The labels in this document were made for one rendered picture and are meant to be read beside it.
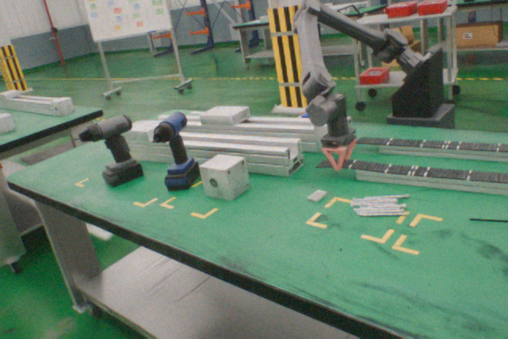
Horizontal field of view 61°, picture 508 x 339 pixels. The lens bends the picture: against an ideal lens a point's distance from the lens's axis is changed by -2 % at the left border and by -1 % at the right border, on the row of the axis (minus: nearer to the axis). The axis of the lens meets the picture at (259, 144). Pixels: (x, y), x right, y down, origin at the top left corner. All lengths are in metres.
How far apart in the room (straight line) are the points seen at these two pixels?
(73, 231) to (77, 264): 0.16
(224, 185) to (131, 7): 6.07
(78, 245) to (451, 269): 1.62
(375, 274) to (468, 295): 0.16
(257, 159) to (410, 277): 0.64
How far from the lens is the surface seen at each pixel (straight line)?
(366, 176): 1.23
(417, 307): 0.82
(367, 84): 4.42
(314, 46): 1.33
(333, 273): 0.89
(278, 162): 1.30
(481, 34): 6.08
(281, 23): 4.63
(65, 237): 2.08
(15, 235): 2.89
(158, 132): 1.27
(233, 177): 1.22
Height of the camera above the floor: 1.32
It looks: 19 degrees down
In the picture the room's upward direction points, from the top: 10 degrees counter-clockwise
